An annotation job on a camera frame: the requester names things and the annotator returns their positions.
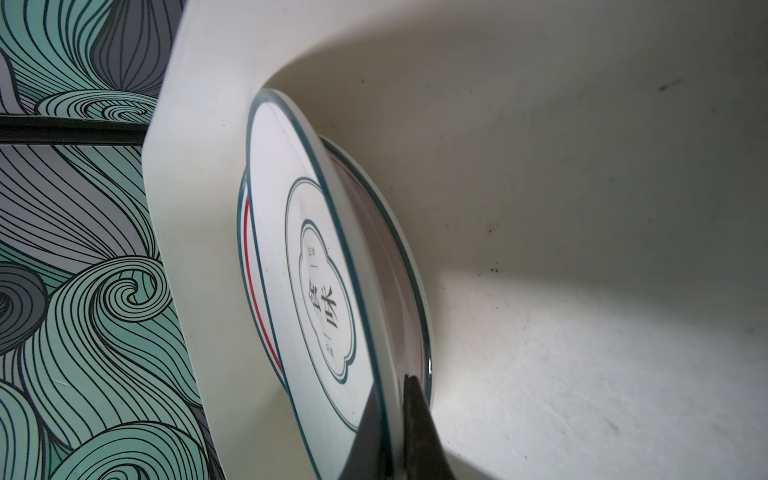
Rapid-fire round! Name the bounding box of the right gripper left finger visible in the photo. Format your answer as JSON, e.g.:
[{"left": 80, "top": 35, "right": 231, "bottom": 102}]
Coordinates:
[{"left": 339, "top": 387, "right": 391, "bottom": 480}]

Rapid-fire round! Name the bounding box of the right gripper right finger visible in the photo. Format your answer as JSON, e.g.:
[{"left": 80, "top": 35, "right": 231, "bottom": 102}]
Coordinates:
[{"left": 403, "top": 376, "right": 455, "bottom": 480}]

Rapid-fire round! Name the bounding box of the black text white plate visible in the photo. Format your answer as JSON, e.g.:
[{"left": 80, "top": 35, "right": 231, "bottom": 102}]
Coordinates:
[{"left": 246, "top": 89, "right": 404, "bottom": 479}]

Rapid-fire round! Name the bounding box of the red text white plate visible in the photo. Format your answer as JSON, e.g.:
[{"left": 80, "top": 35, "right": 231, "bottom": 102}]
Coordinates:
[{"left": 237, "top": 137, "right": 435, "bottom": 405}]

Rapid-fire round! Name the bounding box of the white plastic bin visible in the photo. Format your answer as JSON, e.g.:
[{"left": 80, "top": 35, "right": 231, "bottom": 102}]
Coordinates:
[{"left": 143, "top": 1, "right": 767, "bottom": 479}]

